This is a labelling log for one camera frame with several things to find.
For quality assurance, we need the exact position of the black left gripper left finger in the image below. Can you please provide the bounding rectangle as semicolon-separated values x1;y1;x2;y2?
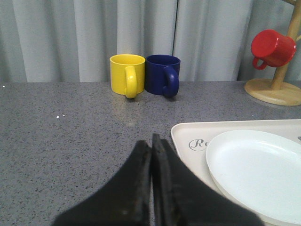
53;141;151;226

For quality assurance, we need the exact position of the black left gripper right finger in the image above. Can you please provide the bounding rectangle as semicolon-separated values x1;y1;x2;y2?
151;134;263;226

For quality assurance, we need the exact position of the white round plate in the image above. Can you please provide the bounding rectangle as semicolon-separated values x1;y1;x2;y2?
206;130;301;226

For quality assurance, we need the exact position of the beige rabbit serving tray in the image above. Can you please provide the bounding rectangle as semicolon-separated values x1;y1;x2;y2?
170;119;301;226

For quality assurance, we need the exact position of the dark blue mug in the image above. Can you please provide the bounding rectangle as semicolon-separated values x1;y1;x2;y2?
145;54;181;97

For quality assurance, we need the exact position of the yellow mug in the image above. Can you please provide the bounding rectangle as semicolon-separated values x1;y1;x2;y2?
110;54;146;99

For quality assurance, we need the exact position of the wooden mug tree stand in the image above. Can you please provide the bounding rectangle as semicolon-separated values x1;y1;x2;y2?
245;0;301;106

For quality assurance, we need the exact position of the red mug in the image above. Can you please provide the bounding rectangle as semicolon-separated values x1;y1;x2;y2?
251;29;296;70

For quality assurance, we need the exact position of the grey curtain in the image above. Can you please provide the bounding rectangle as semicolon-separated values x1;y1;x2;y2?
0;0;293;82

